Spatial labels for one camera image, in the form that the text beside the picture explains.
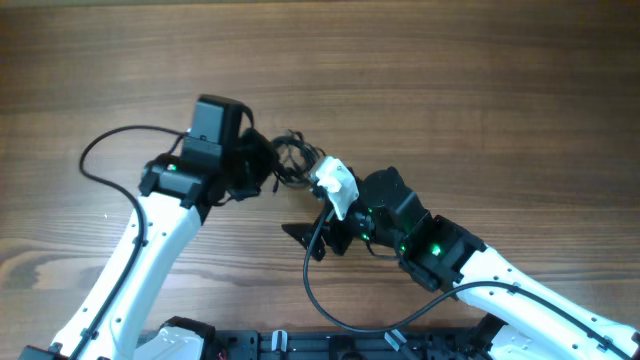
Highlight left camera black cable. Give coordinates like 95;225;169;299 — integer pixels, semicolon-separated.
67;124;187;360

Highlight black usb cable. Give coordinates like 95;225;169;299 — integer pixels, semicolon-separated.
269;129;326;194

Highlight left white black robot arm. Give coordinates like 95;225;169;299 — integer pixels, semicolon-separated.
20;95;278;359

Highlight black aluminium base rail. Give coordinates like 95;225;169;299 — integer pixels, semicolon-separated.
199;328;490;360

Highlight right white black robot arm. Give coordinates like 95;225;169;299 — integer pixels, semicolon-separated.
282;167;639;359

